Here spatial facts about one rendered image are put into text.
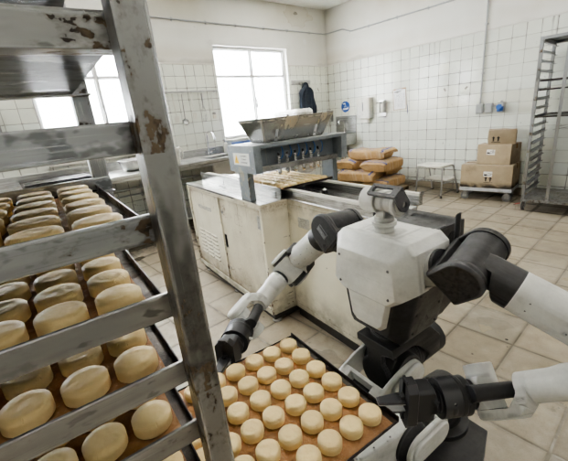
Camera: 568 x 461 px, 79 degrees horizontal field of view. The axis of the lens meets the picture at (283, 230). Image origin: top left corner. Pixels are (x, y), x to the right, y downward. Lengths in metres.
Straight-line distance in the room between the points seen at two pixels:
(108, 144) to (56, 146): 0.04
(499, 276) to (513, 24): 4.96
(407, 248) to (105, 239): 0.65
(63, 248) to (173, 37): 5.01
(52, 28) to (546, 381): 0.95
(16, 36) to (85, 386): 0.35
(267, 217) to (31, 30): 1.82
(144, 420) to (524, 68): 5.40
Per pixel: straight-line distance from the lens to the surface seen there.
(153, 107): 0.34
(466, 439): 1.58
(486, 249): 0.85
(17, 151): 0.36
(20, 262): 0.37
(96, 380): 0.48
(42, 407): 0.48
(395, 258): 0.85
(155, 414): 0.54
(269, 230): 2.11
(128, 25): 0.35
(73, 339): 0.40
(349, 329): 2.05
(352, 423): 0.85
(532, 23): 5.57
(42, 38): 0.37
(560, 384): 0.91
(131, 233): 0.37
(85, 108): 0.79
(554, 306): 0.83
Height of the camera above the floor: 1.33
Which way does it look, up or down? 18 degrees down
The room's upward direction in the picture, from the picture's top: 6 degrees counter-clockwise
